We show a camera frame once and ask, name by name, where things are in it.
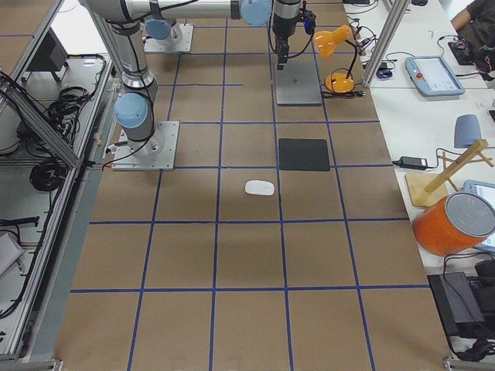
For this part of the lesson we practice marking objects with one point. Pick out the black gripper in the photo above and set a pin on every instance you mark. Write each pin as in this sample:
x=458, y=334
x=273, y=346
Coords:
x=284, y=18

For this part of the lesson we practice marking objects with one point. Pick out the white computer mouse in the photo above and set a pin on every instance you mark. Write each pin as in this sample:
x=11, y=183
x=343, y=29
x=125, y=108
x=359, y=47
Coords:
x=258, y=187

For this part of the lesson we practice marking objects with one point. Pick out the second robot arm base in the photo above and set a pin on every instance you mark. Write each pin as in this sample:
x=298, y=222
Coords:
x=165, y=38

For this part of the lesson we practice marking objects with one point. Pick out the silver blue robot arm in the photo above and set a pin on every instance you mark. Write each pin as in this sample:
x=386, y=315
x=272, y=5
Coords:
x=125, y=19

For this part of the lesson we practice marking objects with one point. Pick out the grey closed laptop notebook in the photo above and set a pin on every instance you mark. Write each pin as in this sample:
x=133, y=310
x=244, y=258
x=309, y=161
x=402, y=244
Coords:
x=297, y=84

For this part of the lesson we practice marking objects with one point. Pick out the black mousepad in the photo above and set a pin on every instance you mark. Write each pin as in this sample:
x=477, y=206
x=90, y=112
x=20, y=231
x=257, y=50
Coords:
x=296, y=154

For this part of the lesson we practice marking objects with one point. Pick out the orange desk lamp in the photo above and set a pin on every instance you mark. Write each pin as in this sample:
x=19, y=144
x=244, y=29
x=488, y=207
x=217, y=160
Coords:
x=340, y=82

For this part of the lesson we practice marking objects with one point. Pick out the blue teach pendant tablet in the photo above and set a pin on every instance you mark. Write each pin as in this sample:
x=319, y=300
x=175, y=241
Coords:
x=433, y=77

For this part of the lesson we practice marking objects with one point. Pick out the black power adapter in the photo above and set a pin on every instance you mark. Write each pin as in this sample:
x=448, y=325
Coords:
x=415, y=163

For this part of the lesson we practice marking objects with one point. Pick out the wooden stand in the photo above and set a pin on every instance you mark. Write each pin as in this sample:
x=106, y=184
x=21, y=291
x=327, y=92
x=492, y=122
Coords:
x=427, y=189

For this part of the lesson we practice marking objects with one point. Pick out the orange cylinder container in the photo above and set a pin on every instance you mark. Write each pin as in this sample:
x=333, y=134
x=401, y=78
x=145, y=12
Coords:
x=443, y=228

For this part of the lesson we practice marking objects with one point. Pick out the black box device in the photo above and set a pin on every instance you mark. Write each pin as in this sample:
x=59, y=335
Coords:
x=458, y=309

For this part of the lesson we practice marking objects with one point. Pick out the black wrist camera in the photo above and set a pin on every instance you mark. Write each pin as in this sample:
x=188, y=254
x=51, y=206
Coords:
x=309, y=21

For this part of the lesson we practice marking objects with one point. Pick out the aluminium frame post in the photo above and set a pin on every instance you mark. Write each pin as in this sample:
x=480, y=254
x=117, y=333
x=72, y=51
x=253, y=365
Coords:
x=391, y=24

